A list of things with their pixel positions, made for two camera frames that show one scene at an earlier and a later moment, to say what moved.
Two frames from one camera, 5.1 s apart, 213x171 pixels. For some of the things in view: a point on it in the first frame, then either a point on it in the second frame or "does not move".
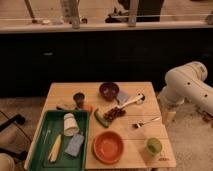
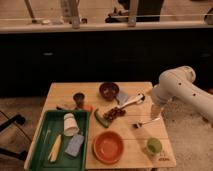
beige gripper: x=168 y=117 → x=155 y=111
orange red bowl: x=108 y=147 does not move
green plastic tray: x=61 y=142 does not move
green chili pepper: x=101 y=119 does not move
